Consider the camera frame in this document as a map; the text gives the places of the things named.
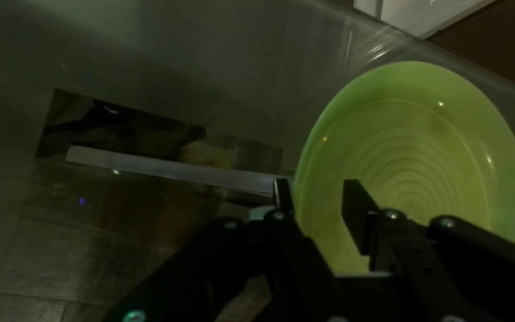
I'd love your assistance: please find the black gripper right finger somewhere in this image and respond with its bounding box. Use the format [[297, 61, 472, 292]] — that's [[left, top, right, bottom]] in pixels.
[[342, 179, 381, 256]]

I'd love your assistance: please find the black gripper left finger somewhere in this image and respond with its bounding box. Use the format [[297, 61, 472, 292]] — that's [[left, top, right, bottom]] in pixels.
[[274, 179, 295, 220]]

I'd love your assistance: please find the yellow-green plate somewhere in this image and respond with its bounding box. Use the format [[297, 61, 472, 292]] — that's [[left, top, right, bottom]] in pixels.
[[293, 61, 515, 276]]

